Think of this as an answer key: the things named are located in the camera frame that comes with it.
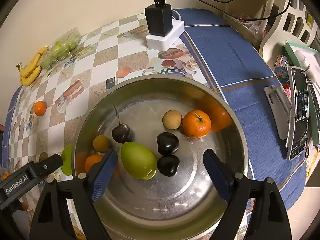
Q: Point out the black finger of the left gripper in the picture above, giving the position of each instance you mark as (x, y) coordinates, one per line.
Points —
(44, 168)

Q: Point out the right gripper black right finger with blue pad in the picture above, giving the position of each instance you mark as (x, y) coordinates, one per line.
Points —
(269, 218)

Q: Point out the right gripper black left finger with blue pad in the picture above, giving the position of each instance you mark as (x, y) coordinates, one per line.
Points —
(51, 219)

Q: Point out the orange tangerine edge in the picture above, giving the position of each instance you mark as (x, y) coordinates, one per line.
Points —
(91, 160)

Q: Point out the orange tangerine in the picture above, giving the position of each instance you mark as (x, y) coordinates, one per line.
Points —
(39, 108)
(196, 124)

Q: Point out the small dark cherry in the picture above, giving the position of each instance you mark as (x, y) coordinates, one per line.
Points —
(121, 133)

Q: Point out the small green mango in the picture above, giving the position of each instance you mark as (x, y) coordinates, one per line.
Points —
(138, 160)

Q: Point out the tan longan fruit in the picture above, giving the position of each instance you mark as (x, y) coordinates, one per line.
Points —
(172, 119)

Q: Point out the lower yellow banana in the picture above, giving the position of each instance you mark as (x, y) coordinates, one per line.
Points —
(27, 81)

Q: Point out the yellow banana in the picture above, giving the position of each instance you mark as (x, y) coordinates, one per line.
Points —
(27, 71)
(27, 81)

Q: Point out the upper yellow banana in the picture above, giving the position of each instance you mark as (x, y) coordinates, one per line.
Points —
(27, 71)

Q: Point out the grey phone stand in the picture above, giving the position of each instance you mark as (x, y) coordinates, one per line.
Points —
(280, 107)

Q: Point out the clear box of green fruit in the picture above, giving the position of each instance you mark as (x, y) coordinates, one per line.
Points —
(60, 49)

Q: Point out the large steel bowl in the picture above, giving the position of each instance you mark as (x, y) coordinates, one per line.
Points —
(186, 205)

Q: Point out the smartphone on stand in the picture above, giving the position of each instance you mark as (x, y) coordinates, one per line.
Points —
(299, 113)

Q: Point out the colourful snack can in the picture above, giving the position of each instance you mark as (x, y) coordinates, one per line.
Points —
(281, 67)

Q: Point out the checkered printed tablecloth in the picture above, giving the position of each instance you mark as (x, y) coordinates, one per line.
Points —
(116, 79)

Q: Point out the white socket block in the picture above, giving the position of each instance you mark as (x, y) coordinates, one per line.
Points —
(163, 43)

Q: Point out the black power adapter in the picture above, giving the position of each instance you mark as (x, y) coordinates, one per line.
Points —
(159, 18)

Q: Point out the white plastic chair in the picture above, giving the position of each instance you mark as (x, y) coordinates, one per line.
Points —
(291, 26)

